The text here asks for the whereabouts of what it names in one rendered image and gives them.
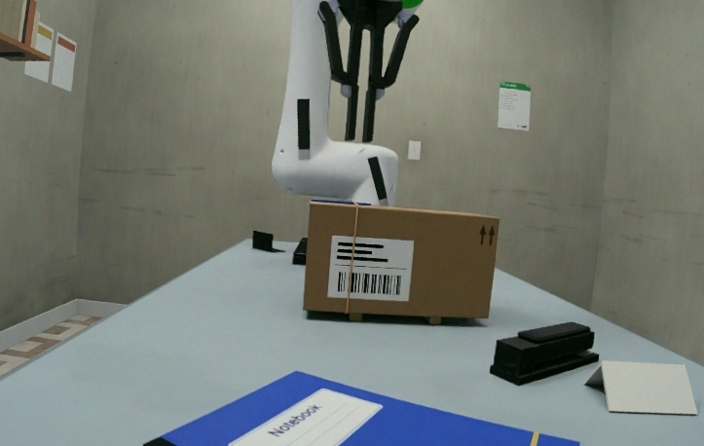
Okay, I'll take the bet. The blue notebook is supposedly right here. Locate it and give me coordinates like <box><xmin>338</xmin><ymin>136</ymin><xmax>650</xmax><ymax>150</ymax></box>
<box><xmin>142</xmin><ymin>370</ymin><xmax>580</xmax><ymax>446</ymax></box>

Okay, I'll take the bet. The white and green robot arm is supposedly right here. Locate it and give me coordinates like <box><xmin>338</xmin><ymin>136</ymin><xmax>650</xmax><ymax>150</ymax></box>
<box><xmin>272</xmin><ymin>0</ymin><xmax>398</xmax><ymax>207</ymax></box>

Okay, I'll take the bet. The black stapler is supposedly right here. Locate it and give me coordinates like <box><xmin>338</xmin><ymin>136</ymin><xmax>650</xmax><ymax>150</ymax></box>
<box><xmin>490</xmin><ymin>321</ymin><xmax>599</xmax><ymax>387</ymax></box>

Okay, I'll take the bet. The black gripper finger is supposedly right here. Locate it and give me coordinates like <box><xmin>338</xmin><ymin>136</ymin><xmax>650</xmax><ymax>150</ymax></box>
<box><xmin>362</xmin><ymin>0</ymin><xmax>420</xmax><ymax>143</ymax></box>
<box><xmin>317</xmin><ymin>0</ymin><xmax>367</xmax><ymax>141</ymax></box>

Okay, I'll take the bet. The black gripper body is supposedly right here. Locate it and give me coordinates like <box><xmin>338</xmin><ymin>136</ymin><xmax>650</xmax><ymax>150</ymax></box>
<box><xmin>337</xmin><ymin>0</ymin><xmax>403</xmax><ymax>32</ymax></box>

